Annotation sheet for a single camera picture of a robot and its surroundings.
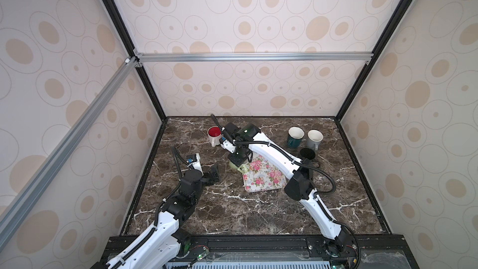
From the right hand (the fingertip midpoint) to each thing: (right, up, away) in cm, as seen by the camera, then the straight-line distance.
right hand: (243, 158), depth 89 cm
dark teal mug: (+28, +11, +11) cm, 32 cm away
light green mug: (0, -5, 0) cm, 5 cm away
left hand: (-12, -1, -9) cm, 15 cm away
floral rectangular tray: (+11, -9, +6) cm, 15 cm away
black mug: (+35, +1, +9) cm, 36 cm away
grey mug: (+39, +10, +12) cm, 42 cm away
